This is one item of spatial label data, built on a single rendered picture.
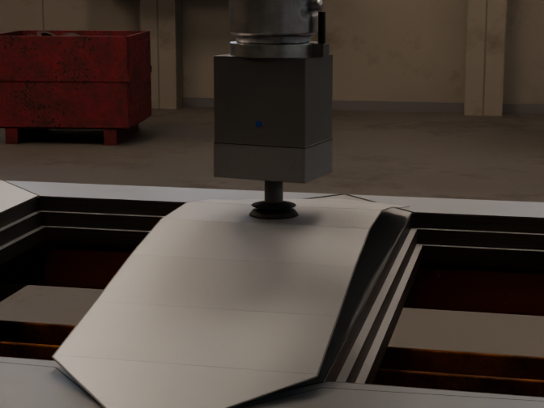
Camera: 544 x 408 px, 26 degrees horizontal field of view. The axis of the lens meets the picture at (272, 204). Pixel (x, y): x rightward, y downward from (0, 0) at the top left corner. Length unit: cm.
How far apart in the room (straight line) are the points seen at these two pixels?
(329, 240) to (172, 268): 13
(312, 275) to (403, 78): 887
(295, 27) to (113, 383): 36
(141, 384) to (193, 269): 17
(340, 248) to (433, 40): 879
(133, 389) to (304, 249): 24
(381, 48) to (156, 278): 887
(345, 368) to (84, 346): 19
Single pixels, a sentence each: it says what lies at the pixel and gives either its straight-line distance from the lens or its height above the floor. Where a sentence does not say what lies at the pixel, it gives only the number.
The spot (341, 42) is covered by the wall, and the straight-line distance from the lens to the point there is 977.
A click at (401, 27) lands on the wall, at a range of 971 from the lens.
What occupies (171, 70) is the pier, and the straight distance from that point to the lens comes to 986.
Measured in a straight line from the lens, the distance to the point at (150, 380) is 76.
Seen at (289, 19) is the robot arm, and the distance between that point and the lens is 97.
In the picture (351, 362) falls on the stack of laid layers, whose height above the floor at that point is 85.
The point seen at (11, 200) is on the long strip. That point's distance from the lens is 141.
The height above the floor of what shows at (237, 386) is 87.
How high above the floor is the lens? 113
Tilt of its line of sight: 11 degrees down
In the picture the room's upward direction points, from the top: straight up
